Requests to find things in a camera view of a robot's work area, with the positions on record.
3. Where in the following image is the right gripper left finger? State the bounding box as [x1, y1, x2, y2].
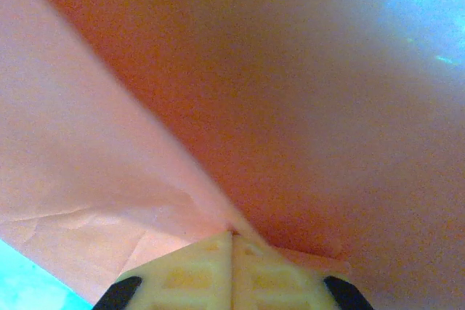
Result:
[92, 232, 233, 310]

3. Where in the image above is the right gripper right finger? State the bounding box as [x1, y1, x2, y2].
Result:
[232, 235, 375, 310]

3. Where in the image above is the orange wrapping paper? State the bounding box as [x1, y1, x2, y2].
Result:
[0, 0, 465, 310]

